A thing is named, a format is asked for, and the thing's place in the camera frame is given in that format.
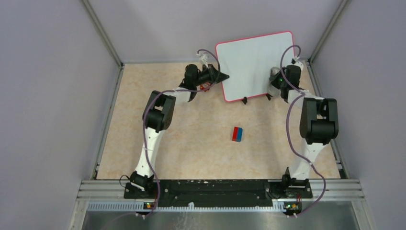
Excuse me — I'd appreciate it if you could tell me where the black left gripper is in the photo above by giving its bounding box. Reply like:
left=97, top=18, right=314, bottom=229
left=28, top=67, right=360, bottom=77
left=192, top=64, right=227, bottom=87

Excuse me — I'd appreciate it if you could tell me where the pink framed whiteboard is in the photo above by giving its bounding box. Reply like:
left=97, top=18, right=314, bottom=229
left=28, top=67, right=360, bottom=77
left=215, top=31, right=295, bottom=102

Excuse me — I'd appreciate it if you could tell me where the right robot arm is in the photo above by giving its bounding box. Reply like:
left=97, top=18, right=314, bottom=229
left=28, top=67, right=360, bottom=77
left=269, top=64, right=338, bottom=199

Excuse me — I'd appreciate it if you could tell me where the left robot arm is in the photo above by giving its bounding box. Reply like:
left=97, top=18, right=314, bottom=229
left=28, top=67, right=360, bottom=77
left=124, top=64, right=229, bottom=199

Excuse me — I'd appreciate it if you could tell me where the black whiteboard stand foot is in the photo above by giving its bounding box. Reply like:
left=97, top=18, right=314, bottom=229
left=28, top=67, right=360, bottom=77
left=241, top=97, right=248, bottom=105

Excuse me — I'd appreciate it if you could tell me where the red owl figurine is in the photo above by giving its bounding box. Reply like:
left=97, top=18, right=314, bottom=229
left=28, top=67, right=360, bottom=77
left=200, top=83, right=211, bottom=92

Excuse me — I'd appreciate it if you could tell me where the red and blue block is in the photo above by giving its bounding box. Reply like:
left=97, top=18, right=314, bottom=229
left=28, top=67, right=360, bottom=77
left=232, top=126, right=243, bottom=142

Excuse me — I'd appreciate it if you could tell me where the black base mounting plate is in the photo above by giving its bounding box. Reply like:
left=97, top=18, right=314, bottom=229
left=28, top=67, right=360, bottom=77
left=124, top=179, right=313, bottom=207

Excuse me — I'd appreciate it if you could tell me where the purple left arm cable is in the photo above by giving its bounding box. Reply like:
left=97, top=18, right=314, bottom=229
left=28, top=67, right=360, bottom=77
left=143, top=49, right=221, bottom=219

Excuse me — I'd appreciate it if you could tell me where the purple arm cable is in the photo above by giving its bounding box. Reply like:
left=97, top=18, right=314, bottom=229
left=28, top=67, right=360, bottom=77
left=143, top=49, right=221, bottom=219
left=280, top=45, right=327, bottom=218

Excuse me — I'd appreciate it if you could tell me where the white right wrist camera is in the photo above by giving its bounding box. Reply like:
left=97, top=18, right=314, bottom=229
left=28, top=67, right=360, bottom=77
left=291, top=56, right=304, bottom=68

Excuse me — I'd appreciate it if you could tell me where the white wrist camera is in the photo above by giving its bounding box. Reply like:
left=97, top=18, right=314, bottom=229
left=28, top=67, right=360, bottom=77
left=196, top=53, right=209, bottom=65
left=291, top=56, right=304, bottom=68

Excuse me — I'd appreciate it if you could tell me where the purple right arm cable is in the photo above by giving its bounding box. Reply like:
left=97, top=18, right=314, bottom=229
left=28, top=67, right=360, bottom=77
left=280, top=45, right=327, bottom=218

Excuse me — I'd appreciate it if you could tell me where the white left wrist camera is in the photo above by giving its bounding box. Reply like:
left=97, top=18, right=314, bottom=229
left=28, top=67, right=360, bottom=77
left=196, top=53, right=209, bottom=65

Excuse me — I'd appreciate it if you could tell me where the white toothed cable rail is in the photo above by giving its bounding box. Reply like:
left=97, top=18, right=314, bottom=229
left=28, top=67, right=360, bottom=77
left=87, top=201, right=286, bottom=212

